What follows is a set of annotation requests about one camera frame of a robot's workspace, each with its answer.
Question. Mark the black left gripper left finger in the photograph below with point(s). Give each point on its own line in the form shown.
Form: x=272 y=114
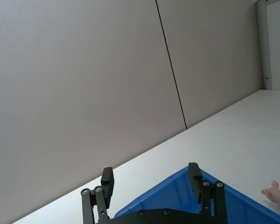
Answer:
x=106 y=189

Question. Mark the blue plastic bin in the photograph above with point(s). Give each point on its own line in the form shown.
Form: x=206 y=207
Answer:
x=235 y=205

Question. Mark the person's hand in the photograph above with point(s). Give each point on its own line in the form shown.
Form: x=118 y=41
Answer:
x=277 y=196

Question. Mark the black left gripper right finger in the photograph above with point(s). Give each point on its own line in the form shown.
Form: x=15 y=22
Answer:
x=197 y=180

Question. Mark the pale grey metal post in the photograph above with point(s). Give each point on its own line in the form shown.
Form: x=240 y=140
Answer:
x=263 y=44

